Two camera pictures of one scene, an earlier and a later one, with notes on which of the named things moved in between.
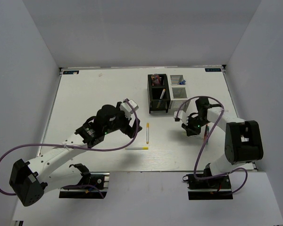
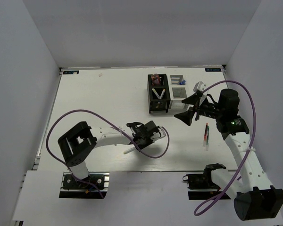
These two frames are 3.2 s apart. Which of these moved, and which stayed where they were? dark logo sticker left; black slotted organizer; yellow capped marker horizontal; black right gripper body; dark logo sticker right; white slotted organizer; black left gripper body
Moved: black left gripper body; yellow capped marker horizontal; black right gripper body
Stayed: black slotted organizer; white slotted organizer; dark logo sticker left; dark logo sticker right
